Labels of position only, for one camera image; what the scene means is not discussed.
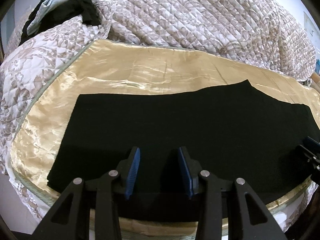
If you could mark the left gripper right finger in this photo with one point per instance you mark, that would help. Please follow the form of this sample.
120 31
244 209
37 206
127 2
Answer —
247 215

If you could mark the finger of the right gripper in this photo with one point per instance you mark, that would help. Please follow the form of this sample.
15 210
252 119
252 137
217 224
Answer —
311 149

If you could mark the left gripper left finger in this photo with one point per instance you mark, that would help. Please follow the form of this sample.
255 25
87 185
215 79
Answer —
68 218

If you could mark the black pants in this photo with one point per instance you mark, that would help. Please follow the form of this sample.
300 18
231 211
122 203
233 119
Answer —
232 131

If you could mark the beige floral quilted comforter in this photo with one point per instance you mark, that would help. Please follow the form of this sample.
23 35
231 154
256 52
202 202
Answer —
259 33

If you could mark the golden satin bed sheet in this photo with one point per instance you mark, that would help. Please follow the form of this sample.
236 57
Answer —
106 66

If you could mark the black clothes pile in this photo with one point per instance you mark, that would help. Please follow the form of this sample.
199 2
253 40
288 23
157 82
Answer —
64 12

